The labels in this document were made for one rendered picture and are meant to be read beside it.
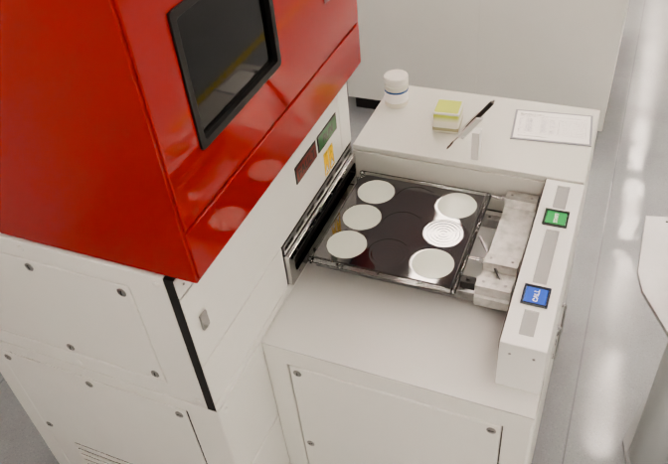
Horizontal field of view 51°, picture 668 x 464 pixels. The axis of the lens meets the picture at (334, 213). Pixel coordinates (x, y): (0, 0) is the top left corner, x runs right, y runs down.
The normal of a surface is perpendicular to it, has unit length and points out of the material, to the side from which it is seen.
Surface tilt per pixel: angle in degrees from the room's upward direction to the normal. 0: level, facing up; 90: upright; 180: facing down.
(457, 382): 0
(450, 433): 90
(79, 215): 90
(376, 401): 90
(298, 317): 0
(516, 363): 90
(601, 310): 0
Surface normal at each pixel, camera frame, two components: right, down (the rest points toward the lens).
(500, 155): -0.08, -0.76
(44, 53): -0.38, 0.62
